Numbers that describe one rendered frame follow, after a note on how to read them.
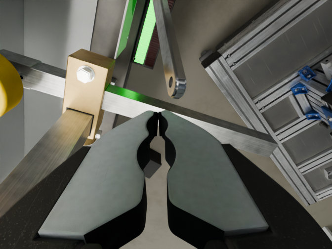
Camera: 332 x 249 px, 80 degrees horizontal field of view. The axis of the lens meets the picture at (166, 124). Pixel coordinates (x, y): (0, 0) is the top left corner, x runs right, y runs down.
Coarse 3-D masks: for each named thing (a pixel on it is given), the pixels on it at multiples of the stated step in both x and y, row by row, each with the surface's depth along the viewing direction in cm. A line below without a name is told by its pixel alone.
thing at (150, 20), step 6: (150, 0) 34; (150, 6) 35; (150, 12) 35; (150, 18) 35; (144, 24) 36; (150, 24) 36; (144, 30) 36; (150, 30) 36; (144, 36) 37; (150, 36) 37; (144, 42) 38; (138, 48) 38; (144, 48) 38; (138, 54) 39; (144, 54) 39; (138, 60) 39
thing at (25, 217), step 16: (80, 160) 8; (48, 176) 7; (64, 176) 7; (32, 192) 6; (48, 192) 6; (16, 208) 6; (32, 208) 6; (48, 208) 6; (0, 224) 6; (16, 224) 6; (32, 224) 6; (0, 240) 5; (16, 240) 5; (32, 240) 5; (48, 240) 5; (64, 240) 5; (80, 240) 5
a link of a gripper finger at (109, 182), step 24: (144, 120) 10; (96, 144) 9; (120, 144) 9; (144, 144) 9; (96, 168) 7; (120, 168) 7; (72, 192) 6; (96, 192) 6; (120, 192) 6; (144, 192) 7; (48, 216) 6; (72, 216) 6; (96, 216) 6; (120, 216) 6; (144, 216) 7; (96, 240) 6; (120, 240) 6
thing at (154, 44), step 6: (168, 0) 34; (156, 30) 36; (156, 36) 37; (150, 42) 38; (156, 42) 38; (150, 48) 38; (156, 48) 38; (150, 54) 39; (156, 54) 39; (150, 60) 39; (150, 66) 40
